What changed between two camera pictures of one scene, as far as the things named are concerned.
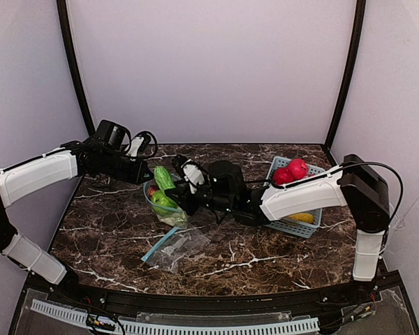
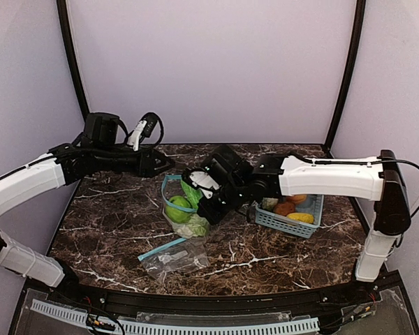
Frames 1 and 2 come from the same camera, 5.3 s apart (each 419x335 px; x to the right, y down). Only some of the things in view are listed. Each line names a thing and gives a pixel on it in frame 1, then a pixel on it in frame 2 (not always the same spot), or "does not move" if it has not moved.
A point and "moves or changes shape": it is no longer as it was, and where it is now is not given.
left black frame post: (73, 66) does not move
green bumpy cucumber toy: (163, 179) moves or changes shape
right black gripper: (187, 194) to (209, 212)
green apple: (160, 204) to (176, 214)
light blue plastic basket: (304, 230) does not move
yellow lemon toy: (304, 217) does not move
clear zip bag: (163, 207) moves or changes shape
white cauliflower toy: (179, 220) to (197, 226)
